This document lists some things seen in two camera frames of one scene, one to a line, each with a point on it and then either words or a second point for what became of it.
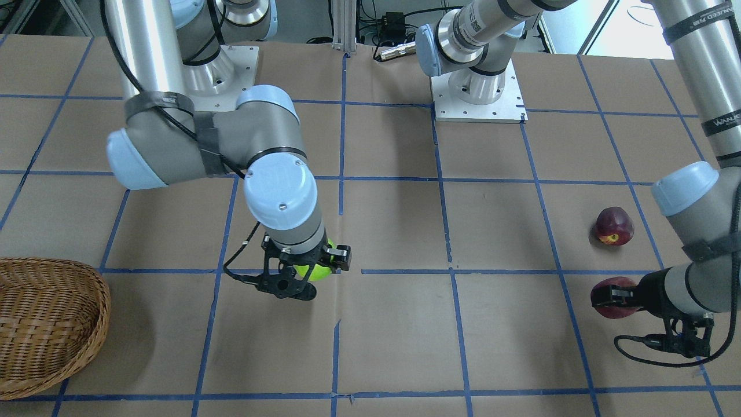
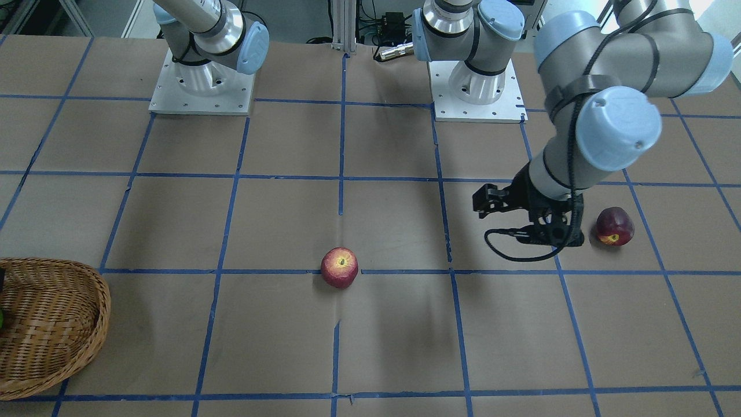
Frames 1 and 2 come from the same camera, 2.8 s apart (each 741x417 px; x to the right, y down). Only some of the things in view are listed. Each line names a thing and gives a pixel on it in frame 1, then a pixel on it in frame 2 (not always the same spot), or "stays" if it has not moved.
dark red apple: [614, 226] stays
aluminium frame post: [344, 13] stays
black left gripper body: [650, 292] -> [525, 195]
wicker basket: [53, 313] stays
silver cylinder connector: [404, 49] stays
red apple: [614, 312] -> [339, 267]
